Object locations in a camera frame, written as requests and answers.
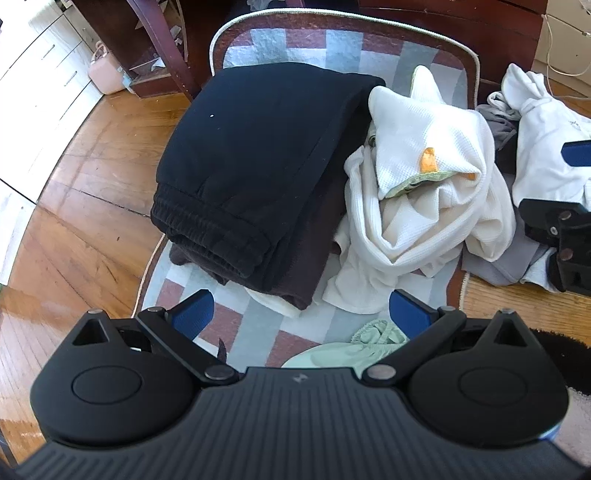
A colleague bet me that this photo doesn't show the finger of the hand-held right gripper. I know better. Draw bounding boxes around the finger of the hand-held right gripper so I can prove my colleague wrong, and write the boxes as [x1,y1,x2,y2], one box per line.
[518,198,591,294]
[561,140,591,168]

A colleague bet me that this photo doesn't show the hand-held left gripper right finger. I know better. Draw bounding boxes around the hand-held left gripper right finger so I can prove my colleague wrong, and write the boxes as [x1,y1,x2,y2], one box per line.
[361,290,532,387]

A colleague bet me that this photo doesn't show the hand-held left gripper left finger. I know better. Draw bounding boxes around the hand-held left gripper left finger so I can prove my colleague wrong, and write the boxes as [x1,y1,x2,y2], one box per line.
[69,290,241,387]

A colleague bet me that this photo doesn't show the white shirt with green monster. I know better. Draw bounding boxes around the white shirt with green monster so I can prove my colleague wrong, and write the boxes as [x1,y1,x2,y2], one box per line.
[322,65,517,315]

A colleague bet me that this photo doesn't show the white hoodie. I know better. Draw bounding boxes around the white hoodie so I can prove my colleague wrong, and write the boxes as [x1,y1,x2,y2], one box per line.
[487,63,591,208]

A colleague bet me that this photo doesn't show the grey garment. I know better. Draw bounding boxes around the grey garment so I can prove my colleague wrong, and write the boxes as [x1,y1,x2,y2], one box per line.
[462,104,561,289]

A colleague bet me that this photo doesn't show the checked rug with brown border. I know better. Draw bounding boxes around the checked rug with brown border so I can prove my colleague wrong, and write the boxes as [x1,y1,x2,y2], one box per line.
[136,8,483,370]

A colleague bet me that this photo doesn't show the light green garment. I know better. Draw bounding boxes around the light green garment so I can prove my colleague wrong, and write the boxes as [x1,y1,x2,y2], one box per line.
[281,319,409,369]

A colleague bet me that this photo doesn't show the dark brown folded garment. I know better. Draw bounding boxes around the dark brown folded garment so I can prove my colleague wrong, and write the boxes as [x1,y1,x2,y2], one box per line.
[168,175,354,311]

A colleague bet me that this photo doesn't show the black folded pants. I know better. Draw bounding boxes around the black folded pants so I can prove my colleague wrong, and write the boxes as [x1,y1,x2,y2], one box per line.
[150,62,386,296]

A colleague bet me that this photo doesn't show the pink bag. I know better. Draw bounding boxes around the pink bag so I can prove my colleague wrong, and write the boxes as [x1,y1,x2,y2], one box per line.
[88,41,125,95]

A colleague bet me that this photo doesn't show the white cabinet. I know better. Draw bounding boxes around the white cabinet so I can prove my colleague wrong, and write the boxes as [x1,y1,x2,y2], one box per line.
[0,0,102,204]

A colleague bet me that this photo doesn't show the white cable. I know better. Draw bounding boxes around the white cable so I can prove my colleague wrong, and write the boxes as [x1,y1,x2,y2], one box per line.
[542,14,591,79]

